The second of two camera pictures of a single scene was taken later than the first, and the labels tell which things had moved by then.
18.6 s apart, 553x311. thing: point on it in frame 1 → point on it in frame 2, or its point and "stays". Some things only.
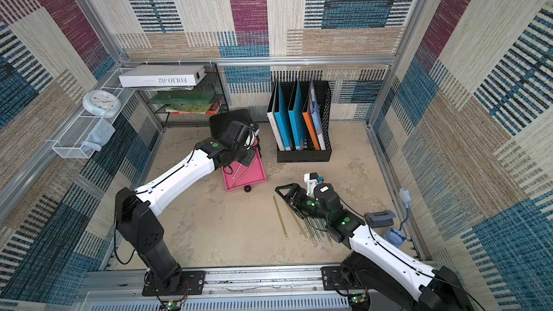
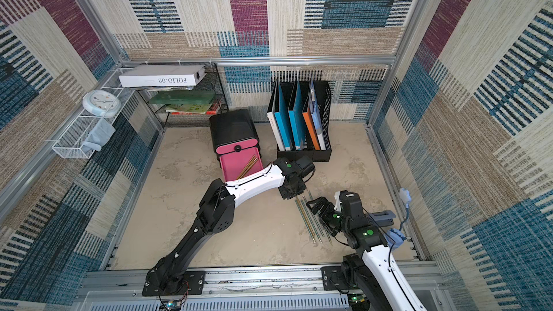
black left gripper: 250,153 → 286,196
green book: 183,97 stays
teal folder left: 283,127 stays
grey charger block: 379,218 stays
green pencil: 309,231 → 311,221
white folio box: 161,75 stays
